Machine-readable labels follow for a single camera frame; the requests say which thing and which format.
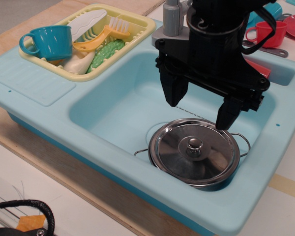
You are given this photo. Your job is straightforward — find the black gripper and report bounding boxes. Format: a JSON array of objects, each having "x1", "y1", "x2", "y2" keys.
[{"x1": 155, "y1": 14, "x2": 269, "y2": 130}]

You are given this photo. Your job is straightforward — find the steel pot lid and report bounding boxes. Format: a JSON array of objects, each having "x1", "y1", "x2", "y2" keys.
[{"x1": 149, "y1": 118, "x2": 239, "y2": 185}]

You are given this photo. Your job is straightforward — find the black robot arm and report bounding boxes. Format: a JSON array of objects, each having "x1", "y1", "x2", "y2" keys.
[{"x1": 155, "y1": 0, "x2": 276, "y2": 130}]

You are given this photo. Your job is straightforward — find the red plastic tumbler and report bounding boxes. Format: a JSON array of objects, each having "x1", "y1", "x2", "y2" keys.
[{"x1": 245, "y1": 59, "x2": 271, "y2": 79}]

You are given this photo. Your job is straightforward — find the grey toy faucet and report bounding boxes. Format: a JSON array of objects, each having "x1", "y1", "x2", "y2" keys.
[{"x1": 151, "y1": 0, "x2": 193, "y2": 46}]

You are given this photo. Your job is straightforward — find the grey plastic utensil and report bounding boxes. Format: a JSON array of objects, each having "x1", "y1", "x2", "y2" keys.
[{"x1": 242, "y1": 40, "x2": 289, "y2": 58}]

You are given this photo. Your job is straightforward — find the red plastic mug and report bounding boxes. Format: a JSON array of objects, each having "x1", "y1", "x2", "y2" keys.
[{"x1": 245, "y1": 21, "x2": 287, "y2": 48}]

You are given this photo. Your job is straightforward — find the pale yellow dish rack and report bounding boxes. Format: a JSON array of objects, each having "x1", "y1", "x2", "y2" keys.
[{"x1": 18, "y1": 3, "x2": 156, "y2": 83}]

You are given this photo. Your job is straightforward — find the light blue toy sink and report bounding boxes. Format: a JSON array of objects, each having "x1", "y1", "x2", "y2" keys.
[{"x1": 0, "y1": 38, "x2": 295, "y2": 236}]

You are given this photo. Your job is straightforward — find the green plastic vegetable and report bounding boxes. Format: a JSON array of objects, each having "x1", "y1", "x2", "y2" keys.
[{"x1": 87, "y1": 39, "x2": 125, "y2": 73}]

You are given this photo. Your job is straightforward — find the yellow dish brush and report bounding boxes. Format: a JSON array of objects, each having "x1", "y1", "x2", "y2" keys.
[{"x1": 72, "y1": 17, "x2": 130, "y2": 52}]

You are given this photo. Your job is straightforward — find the light blue plastic tumbler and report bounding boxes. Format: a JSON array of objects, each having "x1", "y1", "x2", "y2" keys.
[{"x1": 248, "y1": 2, "x2": 283, "y2": 26}]

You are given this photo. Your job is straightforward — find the cream plastic food piece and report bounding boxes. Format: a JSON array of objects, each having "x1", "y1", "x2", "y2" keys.
[{"x1": 62, "y1": 50, "x2": 95, "y2": 75}]

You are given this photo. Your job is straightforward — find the white plastic knife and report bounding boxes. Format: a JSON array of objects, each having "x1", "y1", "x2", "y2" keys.
[{"x1": 67, "y1": 9, "x2": 107, "y2": 41}]

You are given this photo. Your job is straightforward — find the blue plastic cup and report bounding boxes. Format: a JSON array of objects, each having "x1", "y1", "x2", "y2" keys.
[{"x1": 19, "y1": 25, "x2": 72, "y2": 61}]

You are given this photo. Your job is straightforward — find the orange tape piece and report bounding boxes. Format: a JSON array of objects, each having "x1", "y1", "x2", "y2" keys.
[{"x1": 16, "y1": 215, "x2": 46, "y2": 232}]

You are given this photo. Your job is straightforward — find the black device base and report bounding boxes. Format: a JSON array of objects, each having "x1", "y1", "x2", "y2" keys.
[{"x1": 0, "y1": 228, "x2": 47, "y2": 236}]

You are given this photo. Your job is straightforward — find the steel pot with handles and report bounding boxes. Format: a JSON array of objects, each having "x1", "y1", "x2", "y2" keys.
[{"x1": 134, "y1": 118, "x2": 251, "y2": 191}]

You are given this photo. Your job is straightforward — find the black braided cable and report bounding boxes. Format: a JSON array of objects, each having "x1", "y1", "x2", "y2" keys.
[{"x1": 0, "y1": 199, "x2": 56, "y2": 236}]

